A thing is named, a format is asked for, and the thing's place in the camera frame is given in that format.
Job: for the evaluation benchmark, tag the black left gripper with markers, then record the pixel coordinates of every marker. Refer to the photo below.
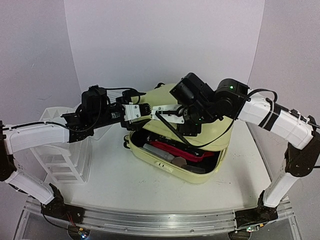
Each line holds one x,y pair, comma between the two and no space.
136,126

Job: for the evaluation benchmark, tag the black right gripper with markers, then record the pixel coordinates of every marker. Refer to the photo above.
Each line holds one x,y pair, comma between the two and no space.
191,130

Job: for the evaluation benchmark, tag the pale yellow hard-shell suitcase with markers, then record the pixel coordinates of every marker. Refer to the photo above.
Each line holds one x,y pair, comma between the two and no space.
218,144

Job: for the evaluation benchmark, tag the red shirt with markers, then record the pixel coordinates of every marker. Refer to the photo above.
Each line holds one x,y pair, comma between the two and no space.
190,154

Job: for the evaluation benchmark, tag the white perforated plastic basket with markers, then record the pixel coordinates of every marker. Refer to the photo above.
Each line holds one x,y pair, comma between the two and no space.
113,95

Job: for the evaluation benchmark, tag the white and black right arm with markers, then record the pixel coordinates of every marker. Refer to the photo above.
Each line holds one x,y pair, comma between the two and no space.
237,101

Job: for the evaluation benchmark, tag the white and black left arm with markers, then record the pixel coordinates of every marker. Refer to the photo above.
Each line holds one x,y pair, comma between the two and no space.
14,138

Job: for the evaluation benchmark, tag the beige hexagonal compact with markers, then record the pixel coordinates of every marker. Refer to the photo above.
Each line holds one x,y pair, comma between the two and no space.
179,162

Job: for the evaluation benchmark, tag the grey flat case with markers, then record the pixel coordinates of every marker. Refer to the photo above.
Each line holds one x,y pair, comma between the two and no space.
194,169

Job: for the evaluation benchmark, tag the white plastic drawer organizer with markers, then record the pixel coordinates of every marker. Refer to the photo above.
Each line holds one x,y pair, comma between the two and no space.
67,163

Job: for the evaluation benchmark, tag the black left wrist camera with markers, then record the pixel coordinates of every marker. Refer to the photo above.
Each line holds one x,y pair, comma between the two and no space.
94,101

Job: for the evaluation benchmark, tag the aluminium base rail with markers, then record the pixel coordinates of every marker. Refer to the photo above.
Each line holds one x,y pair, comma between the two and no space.
168,224

